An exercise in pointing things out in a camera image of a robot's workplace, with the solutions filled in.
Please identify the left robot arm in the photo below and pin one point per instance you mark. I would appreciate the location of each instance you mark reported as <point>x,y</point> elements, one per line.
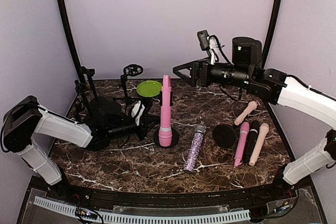
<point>106,123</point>

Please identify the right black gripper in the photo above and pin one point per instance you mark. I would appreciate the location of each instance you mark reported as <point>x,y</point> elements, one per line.
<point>196,65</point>

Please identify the pink microphone front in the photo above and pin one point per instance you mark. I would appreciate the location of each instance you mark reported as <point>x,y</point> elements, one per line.
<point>165,131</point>

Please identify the black round-base mic stand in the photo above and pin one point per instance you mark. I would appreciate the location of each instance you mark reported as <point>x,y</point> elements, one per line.
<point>97,101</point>

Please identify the purple glitter microphone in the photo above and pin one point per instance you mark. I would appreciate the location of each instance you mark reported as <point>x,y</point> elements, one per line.
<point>195,148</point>

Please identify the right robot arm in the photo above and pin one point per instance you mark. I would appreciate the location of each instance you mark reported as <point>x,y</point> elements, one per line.
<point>272,86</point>

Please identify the left black frame post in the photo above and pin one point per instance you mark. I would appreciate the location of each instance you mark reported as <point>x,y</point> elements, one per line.
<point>70,39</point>

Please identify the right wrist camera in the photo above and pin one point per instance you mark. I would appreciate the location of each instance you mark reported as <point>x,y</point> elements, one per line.
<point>211,45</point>

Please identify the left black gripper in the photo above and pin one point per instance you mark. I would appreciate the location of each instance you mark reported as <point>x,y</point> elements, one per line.
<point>145,123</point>

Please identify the green plate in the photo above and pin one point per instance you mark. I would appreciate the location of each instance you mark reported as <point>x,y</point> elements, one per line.
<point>149,89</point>

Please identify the right black frame post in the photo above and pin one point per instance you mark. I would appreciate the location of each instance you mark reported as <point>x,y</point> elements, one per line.
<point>271,30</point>

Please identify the black microphone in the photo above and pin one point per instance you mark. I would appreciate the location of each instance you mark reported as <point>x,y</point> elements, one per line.
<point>251,141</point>

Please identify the black frame post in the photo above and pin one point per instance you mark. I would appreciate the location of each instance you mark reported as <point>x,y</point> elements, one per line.
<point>70,39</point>
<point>271,30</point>

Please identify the pink microphone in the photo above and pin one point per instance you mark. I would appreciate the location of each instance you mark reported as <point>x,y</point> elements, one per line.
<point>243,132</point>
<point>165,131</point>

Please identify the white cable duct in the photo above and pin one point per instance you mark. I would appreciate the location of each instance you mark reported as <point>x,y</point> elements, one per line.
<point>141,215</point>

